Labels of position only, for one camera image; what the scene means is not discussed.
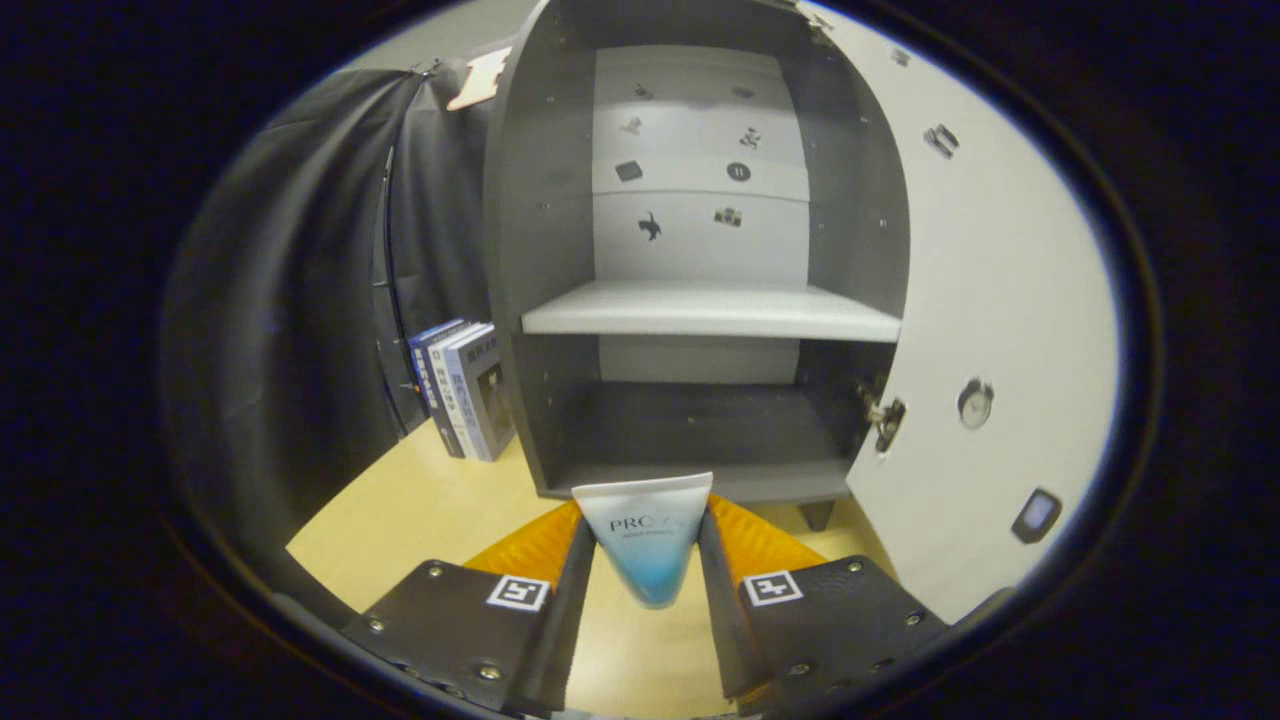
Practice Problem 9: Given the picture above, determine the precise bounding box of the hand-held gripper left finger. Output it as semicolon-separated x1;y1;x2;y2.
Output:
340;500;599;716

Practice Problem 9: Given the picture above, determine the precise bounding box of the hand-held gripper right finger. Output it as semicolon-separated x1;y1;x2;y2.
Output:
697;493;951;716

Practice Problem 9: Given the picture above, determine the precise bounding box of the white blue tube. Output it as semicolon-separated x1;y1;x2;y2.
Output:
572;472;715;609

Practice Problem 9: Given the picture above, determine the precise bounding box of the white cabinet door black handle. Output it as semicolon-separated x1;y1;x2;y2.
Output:
800;0;1119;626

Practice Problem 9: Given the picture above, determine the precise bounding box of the grey book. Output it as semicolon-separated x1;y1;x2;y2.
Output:
445;325;516;463

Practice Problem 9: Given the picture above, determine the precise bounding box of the white blue book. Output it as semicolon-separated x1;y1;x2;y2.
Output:
428;322;491;461

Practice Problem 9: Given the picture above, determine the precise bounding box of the grey cabinet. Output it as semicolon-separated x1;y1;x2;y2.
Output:
483;0;913;531

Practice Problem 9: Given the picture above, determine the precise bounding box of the black backdrop cloth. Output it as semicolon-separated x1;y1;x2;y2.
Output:
160;45;516;601

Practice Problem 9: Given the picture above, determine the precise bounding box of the thin black stand pole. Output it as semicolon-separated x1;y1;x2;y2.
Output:
372;148;416;436

